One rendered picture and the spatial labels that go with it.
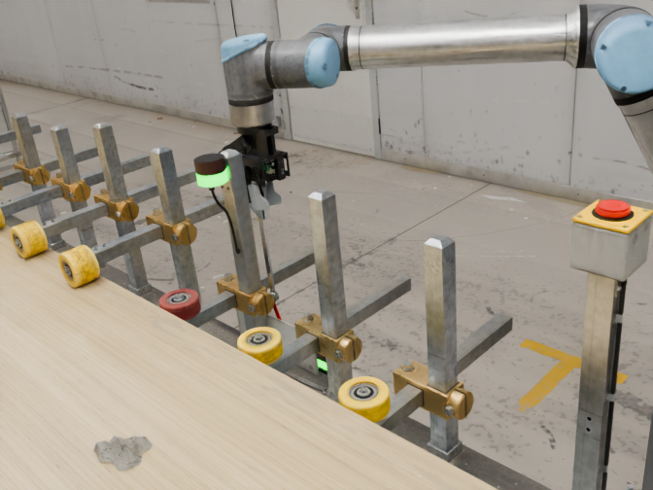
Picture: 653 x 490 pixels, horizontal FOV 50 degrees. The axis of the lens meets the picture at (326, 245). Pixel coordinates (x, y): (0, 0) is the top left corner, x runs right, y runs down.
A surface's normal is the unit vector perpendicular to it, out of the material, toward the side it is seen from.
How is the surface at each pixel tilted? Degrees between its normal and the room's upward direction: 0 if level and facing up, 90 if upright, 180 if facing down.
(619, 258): 90
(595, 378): 90
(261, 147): 90
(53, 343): 0
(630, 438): 0
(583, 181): 90
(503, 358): 0
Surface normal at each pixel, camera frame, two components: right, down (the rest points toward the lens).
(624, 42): -0.30, 0.33
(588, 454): -0.70, 0.37
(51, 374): -0.09, -0.90
